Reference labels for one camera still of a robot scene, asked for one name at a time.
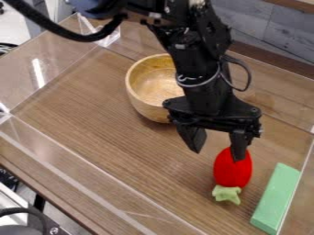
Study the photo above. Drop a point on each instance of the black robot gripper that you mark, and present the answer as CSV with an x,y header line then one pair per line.
x,y
238,118

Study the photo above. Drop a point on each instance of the red felt strawberry green leaves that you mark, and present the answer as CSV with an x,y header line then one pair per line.
x,y
232,175

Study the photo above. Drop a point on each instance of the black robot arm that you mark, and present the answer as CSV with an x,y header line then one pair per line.
x,y
196,38

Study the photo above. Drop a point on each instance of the light wooden bowl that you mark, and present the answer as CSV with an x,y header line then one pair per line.
x,y
150,85

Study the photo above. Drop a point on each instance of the green rectangular foam block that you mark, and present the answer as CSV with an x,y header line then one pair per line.
x,y
276,199

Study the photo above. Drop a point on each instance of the clear acrylic enclosure wall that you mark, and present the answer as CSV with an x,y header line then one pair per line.
x,y
115,170

